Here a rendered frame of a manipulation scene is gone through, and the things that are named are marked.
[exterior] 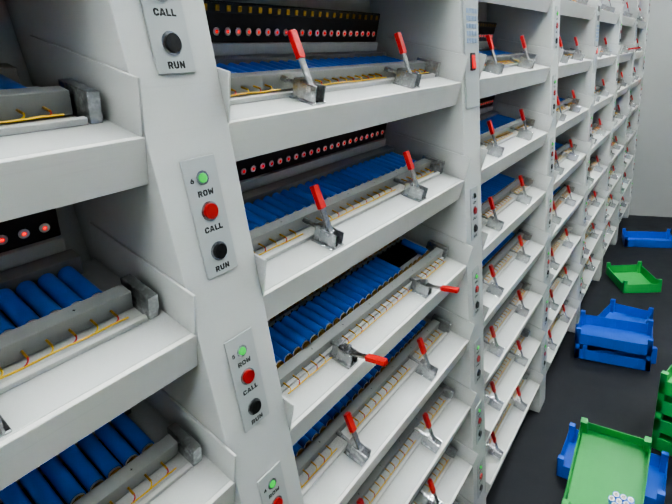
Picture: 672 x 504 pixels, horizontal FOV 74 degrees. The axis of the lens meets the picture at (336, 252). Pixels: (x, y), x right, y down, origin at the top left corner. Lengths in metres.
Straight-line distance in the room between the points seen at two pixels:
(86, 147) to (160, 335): 0.19
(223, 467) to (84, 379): 0.21
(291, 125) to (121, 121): 0.20
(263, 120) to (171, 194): 0.14
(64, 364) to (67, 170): 0.18
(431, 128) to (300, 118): 0.50
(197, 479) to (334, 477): 0.30
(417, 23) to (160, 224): 0.73
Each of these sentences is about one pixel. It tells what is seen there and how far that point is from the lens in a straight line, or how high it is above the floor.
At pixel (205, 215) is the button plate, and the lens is 0.47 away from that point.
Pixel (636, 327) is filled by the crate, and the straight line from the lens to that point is 2.62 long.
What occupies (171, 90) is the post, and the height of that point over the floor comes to 1.37.
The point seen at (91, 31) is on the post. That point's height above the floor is 1.42.
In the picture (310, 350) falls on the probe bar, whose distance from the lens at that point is 0.71.
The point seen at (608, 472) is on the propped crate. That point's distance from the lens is 1.85.
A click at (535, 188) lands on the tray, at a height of 0.95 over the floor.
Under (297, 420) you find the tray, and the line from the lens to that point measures 0.66.
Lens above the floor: 1.35
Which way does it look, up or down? 20 degrees down
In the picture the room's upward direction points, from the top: 8 degrees counter-clockwise
